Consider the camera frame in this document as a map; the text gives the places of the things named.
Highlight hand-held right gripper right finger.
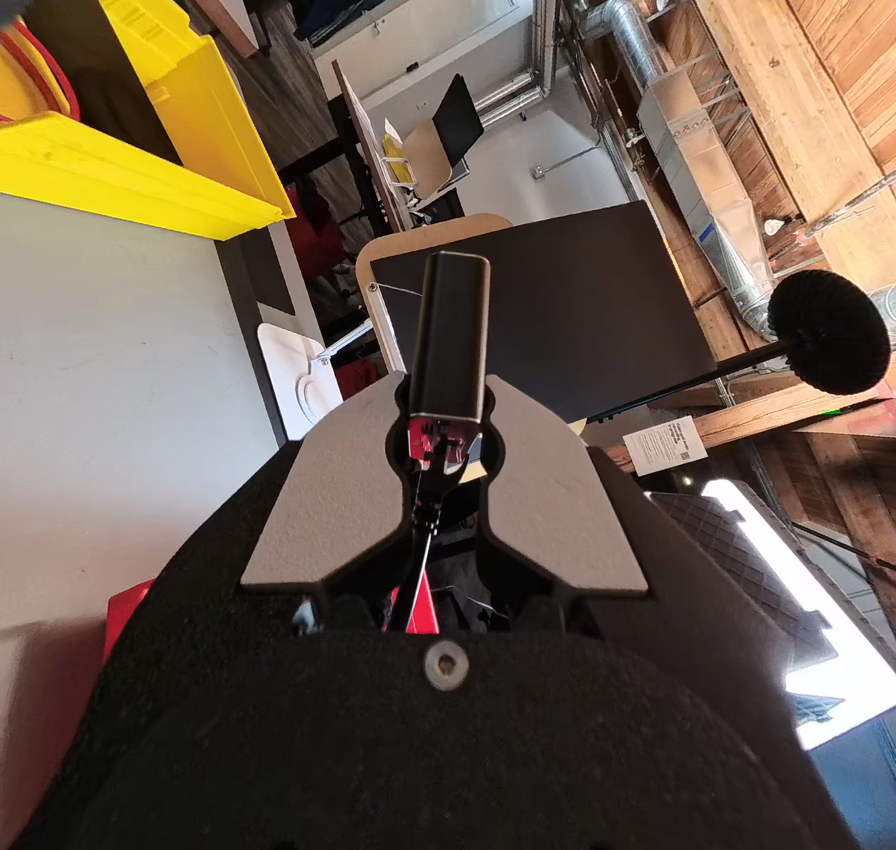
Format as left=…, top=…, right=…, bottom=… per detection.
left=478, top=374, right=651, bottom=599

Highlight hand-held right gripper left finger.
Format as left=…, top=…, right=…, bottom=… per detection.
left=239, top=372, right=414, bottom=599

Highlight black ethernet cable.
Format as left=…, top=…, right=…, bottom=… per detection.
left=381, top=416, right=477, bottom=634

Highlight dark grey ethernet adapter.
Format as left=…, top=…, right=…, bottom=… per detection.
left=408, top=251, right=491, bottom=425

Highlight yellow plastic bin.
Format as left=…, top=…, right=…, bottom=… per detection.
left=0, top=0, right=296, bottom=242

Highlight white paper notice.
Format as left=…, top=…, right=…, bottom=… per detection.
left=623, top=414, right=708, bottom=476

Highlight black board wooden rim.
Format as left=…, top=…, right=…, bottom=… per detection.
left=356, top=200, right=718, bottom=425

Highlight red plastic bin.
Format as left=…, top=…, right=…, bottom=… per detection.
left=105, top=577, right=441, bottom=658

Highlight black ribbed disc on rod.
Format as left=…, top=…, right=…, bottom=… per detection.
left=588, top=269, right=891, bottom=425

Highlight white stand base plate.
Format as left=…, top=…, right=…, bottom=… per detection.
left=257, top=323, right=393, bottom=441

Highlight metal air duct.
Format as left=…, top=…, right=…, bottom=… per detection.
left=581, top=0, right=778, bottom=340

